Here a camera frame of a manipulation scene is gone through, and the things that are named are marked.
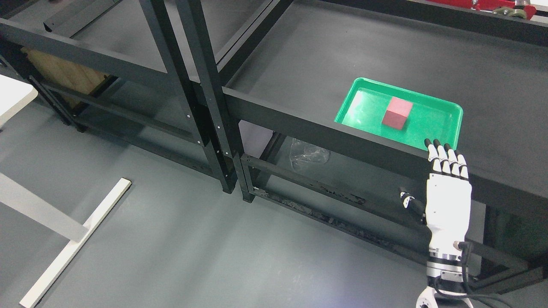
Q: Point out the green plastic tray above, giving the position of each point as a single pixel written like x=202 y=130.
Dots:
x=366 y=101

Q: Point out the black metal shelf right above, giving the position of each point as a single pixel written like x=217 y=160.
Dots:
x=372 y=79

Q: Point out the black metal shelf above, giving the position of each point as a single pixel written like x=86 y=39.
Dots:
x=151 y=99
x=372 y=79

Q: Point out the red metal beam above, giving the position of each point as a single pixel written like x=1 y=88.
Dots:
x=521 y=9

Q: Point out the black metal shelf left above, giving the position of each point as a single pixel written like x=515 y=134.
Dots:
x=151 y=99

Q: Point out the wooden board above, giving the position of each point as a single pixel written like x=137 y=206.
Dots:
x=63 y=72

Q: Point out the white standing desk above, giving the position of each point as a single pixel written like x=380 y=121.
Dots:
x=15 y=95

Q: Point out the robot forearm silver wrist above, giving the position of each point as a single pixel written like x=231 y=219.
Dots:
x=445 y=283

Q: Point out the crumpled clear plastic bag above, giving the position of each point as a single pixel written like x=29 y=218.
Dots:
x=303 y=154

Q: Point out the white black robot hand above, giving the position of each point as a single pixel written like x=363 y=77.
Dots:
x=447 y=210

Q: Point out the pink red block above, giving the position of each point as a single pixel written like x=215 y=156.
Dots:
x=397 y=113

